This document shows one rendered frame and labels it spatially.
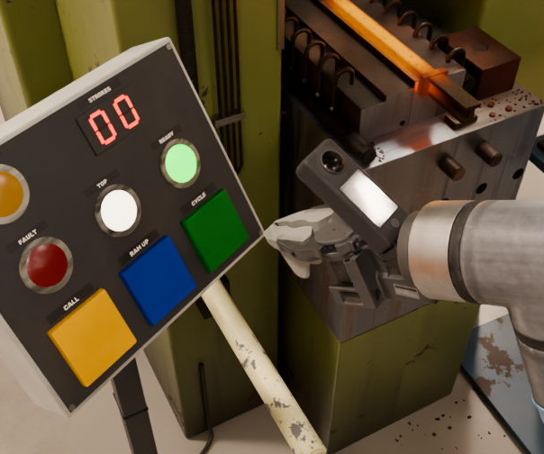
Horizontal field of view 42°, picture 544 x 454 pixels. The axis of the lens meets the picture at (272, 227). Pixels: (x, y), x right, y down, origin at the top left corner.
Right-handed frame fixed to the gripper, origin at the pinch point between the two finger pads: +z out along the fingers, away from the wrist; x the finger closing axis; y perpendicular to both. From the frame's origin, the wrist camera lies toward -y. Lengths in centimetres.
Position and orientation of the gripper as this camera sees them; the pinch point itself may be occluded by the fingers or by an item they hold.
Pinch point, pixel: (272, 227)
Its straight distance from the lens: 79.2
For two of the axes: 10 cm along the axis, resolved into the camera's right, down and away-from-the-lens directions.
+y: 4.0, 8.3, 4.0
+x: 6.0, -5.6, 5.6
